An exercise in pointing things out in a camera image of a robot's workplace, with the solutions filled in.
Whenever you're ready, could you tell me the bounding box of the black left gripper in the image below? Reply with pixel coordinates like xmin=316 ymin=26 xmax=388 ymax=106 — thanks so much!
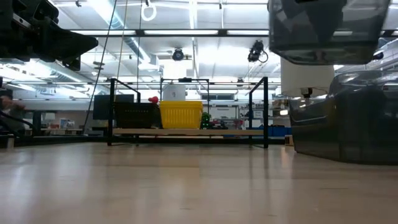
xmin=0 ymin=0 xmax=99 ymax=72

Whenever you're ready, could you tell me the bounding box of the translucent grey plastic basket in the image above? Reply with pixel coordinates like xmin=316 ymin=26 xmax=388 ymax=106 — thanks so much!
xmin=267 ymin=0 xmax=392 ymax=65
xmin=328 ymin=70 xmax=398 ymax=166
xmin=288 ymin=95 xmax=340 ymax=160

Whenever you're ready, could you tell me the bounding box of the yellow slotted plastic basket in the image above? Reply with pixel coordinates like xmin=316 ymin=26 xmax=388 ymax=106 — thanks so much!
xmin=159 ymin=100 xmax=204 ymax=106

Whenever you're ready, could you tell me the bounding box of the yellow sponge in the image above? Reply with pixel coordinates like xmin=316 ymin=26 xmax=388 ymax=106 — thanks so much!
xmin=160 ymin=103 xmax=203 ymax=129

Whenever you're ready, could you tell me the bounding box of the black flat screen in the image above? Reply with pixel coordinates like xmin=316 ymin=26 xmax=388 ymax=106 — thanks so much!
xmin=92 ymin=93 xmax=136 ymax=121

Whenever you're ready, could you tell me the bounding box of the person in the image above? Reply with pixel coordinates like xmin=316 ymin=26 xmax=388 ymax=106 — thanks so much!
xmin=0 ymin=88 xmax=29 ymax=135

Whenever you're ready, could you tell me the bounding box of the overhead light bar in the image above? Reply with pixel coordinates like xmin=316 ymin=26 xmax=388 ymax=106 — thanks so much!
xmin=70 ymin=28 xmax=398 ymax=37

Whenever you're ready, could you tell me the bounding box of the white cylinder container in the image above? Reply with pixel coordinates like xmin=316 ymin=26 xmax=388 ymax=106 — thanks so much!
xmin=162 ymin=83 xmax=187 ymax=102

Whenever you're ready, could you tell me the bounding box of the blue storage bin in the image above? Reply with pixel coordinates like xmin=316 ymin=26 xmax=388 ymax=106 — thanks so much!
xmin=222 ymin=125 xmax=292 ymax=138

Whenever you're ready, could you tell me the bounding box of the small green christmas tree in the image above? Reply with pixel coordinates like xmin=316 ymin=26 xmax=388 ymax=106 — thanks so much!
xmin=199 ymin=111 xmax=213 ymax=130

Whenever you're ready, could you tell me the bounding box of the black hanging cable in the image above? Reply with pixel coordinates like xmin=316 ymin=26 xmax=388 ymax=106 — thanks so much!
xmin=82 ymin=0 xmax=118 ymax=127

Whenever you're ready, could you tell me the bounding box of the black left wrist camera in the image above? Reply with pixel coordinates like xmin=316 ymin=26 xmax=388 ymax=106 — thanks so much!
xmin=32 ymin=0 xmax=60 ymax=24

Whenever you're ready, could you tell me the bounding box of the black hanging camera with cable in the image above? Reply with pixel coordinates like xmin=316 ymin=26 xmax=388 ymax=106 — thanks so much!
xmin=247 ymin=39 xmax=269 ymax=64

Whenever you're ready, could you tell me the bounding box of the white hanging ring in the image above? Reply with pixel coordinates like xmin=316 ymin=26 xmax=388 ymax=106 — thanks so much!
xmin=140 ymin=0 xmax=158 ymax=22

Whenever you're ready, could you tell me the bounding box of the black aluminium rig frame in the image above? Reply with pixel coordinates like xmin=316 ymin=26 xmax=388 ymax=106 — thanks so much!
xmin=0 ymin=134 xmax=290 ymax=148

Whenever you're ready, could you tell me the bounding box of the small black hanging camera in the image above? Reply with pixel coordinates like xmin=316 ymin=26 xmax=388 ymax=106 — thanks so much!
xmin=171 ymin=47 xmax=185 ymax=62

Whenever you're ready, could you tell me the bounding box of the wooden shelf black frame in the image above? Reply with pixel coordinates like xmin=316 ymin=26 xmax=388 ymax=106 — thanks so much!
xmin=107 ymin=77 xmax=270 ymax=149

